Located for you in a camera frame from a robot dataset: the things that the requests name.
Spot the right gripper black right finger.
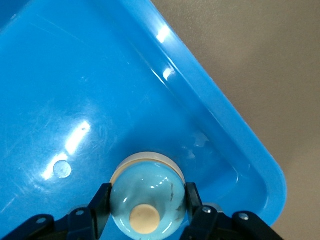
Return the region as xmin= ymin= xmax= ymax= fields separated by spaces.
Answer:
xmin=181 ymin=182 xmax=283 ymax=240

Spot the blue plastic tray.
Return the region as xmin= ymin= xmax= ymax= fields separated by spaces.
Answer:
xmin=0 ymin=0 xmax=287 ymax=240

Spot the blue call bell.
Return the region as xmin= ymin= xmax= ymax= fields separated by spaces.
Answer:
xmin=109 ymin=150 xmax=187 ymax=240

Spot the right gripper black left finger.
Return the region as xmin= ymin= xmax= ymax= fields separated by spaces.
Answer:
xmin=0 ymin=183 xmax=113 ymax=240

